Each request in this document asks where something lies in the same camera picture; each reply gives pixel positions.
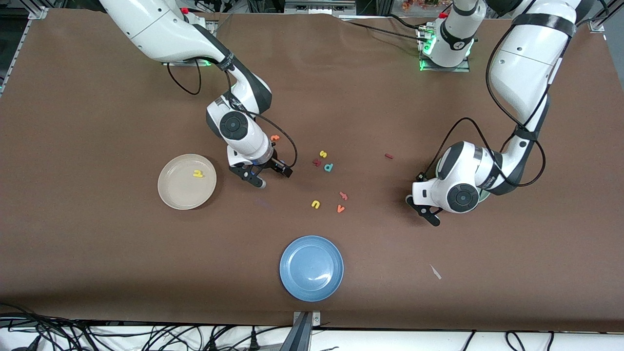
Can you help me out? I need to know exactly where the beige ceramic plate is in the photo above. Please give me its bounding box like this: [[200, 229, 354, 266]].
[[157, 154, 217, 211]]

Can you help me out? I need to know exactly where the blue ceramic plate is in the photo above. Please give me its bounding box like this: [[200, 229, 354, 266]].
[[279, 235, 345, 302]]

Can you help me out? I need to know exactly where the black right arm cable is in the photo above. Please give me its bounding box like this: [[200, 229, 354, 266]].
[[167, 58, 299, 169]]

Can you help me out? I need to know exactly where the metal table edge bracket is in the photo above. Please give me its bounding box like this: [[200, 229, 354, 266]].
[[292, 311, 321, 327]]

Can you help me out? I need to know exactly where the aluminium frame profile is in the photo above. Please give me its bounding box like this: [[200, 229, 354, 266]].
[[285, 0, 356, 15]]

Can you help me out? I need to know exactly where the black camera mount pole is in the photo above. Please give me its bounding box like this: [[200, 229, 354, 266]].
[[280, 312, 312, 351]]

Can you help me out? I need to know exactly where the black base power cable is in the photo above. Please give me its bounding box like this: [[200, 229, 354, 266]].
[[341, 15, 432, 44]]

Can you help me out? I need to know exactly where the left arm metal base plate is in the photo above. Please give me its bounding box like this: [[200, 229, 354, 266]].
[[418, 24, 471, 73]]

